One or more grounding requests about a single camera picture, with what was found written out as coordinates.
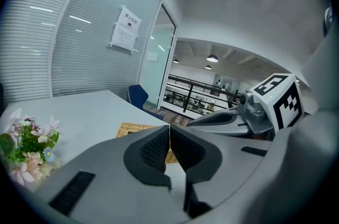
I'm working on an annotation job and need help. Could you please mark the woven wicker mat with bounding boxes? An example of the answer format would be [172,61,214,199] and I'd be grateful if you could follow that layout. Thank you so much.
[114,122,181,165]

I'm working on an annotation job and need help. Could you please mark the cream flower pot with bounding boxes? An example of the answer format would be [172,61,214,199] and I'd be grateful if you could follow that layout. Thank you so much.
[23,158,64,192]

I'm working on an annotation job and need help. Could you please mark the pink and white flower bouquet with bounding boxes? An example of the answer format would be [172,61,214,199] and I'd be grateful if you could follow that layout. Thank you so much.
[0,108,62,186]

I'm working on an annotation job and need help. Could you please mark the white paper notice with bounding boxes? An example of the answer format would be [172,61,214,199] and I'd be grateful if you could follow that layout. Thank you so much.
[108,4,142,55]

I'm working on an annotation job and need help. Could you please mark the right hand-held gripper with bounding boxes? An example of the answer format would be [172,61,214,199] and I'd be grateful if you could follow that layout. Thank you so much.
[186,73,304,139]

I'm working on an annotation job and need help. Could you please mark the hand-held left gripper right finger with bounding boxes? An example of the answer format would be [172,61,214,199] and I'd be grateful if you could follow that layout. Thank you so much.
[169,124,273,219]

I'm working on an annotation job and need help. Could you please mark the white window blinds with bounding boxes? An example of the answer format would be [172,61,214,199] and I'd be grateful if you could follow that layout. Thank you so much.
[0,0,163,109]

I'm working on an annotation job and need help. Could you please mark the black metal railing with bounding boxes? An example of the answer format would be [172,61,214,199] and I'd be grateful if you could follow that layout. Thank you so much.
[167,74,242,114]

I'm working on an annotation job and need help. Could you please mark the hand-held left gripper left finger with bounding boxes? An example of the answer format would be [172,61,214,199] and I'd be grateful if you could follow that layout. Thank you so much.
[34,124,192,224]

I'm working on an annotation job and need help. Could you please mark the blue chair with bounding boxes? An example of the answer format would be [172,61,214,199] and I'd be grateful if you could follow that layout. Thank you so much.
[126,84,150,112]

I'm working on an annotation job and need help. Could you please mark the glass door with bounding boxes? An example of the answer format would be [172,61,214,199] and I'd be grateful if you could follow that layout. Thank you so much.
[155,2,178,110]

